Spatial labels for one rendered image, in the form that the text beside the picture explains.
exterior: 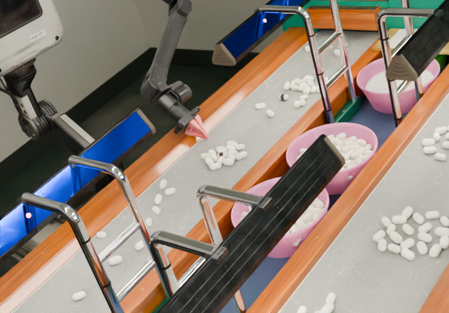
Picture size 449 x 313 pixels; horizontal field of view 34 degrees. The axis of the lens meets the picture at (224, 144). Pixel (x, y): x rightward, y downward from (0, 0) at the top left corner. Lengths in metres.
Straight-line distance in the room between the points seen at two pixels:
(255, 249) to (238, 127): 1.11
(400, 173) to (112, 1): 3.04
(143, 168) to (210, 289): 1.08
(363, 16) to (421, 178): 0.89
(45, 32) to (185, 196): 0.72
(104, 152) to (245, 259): 0.60
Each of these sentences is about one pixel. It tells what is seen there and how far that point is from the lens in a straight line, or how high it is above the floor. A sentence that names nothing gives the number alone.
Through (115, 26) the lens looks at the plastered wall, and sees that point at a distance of 4.79.
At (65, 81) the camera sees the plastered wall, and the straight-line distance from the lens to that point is 4.52.
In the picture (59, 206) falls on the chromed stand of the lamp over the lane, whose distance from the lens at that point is 1.63.
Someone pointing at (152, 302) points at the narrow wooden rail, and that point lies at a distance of 1.89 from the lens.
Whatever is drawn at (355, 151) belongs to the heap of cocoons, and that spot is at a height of 0.74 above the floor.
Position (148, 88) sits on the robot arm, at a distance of 2.44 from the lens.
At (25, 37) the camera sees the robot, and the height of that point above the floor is 1.20.
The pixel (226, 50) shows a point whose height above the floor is 1.09.
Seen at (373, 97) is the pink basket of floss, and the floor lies 0.74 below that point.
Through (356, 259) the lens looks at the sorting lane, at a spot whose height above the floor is 0.74.
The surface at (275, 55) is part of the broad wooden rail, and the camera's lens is 2.81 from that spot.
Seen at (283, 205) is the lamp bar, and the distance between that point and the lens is 1.45.
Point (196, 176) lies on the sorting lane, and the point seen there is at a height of 0.74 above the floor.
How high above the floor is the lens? 1.93
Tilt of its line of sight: 30 degrees down
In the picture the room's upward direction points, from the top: 18 degrees counter-clockwise
